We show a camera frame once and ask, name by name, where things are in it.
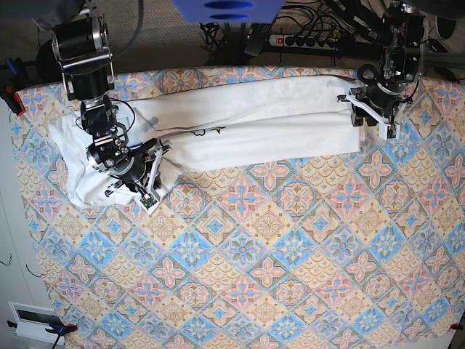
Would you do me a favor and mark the clamp at table bottom-left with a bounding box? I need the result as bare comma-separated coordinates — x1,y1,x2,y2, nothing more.
7,321,77,348

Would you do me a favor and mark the white wall outlet panel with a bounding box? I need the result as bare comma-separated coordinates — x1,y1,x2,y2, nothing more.
9,302,61,344

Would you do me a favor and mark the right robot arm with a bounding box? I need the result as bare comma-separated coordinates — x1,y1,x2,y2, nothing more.
34,1,170,213

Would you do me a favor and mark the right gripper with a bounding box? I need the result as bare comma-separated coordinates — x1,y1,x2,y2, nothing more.
86,139,171,212

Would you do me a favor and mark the white printed T-shirt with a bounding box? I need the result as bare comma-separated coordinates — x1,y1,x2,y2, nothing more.
49,74,368,210

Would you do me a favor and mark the blue plastic box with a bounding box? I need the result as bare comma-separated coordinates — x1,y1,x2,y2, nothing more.
172,0,284,24

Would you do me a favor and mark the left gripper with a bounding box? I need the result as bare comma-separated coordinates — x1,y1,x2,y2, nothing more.
337,78,406,140

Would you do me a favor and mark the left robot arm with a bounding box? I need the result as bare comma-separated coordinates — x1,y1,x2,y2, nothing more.
337,1,425,140

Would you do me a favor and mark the clamp at table top-left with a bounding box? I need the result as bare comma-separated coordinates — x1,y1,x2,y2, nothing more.
1,58,25,116

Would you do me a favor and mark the black power strip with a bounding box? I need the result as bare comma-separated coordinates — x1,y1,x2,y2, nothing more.
268,34,336,50

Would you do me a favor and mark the patterned tablecloth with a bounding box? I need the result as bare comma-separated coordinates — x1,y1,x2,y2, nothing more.
10,79,464,348

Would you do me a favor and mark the clamp at table bottom-right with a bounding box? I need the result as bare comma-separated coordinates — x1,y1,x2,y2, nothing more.
449,323,464,331

